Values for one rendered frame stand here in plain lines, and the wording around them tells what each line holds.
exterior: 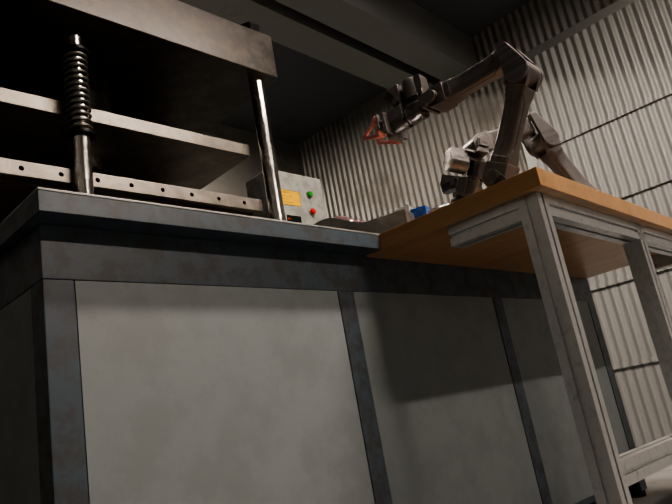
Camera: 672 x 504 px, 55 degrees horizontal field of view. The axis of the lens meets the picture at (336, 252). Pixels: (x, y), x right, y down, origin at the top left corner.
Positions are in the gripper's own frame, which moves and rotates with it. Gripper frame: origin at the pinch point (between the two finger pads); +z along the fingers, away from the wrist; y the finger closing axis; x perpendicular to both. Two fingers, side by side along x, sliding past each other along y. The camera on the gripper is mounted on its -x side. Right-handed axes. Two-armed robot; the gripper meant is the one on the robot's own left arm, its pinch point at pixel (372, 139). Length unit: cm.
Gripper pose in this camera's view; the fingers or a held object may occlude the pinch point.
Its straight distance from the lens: 198.0
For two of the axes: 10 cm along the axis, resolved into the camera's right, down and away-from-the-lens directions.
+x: 1.9, 9.4, -2.9
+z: -7.0, 3.3, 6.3
